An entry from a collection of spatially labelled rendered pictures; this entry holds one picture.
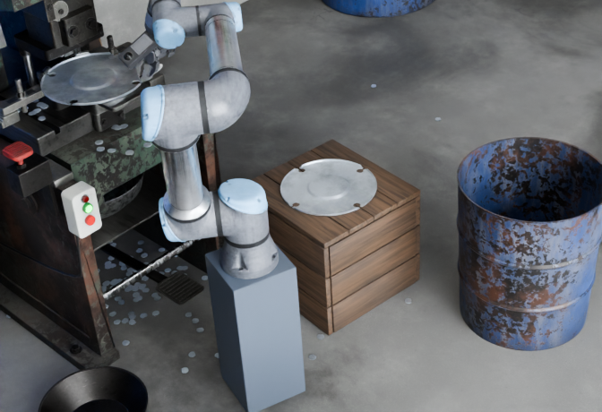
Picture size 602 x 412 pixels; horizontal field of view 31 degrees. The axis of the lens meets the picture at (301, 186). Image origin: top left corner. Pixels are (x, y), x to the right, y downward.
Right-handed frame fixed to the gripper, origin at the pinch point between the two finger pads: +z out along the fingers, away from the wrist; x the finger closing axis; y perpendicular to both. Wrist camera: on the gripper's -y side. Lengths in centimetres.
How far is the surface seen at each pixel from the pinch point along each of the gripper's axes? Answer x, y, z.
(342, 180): -49, 43, 25
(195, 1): 93, 142, 119
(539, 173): -90, 80, 6
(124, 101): -3.9, -9.6, -0.2
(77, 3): 23.5, -4.0, -10.6
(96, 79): 9.6, -6.8, 5.3
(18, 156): -0.9, -41.5, 3.4
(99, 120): 2.3, -10.5, 13.1
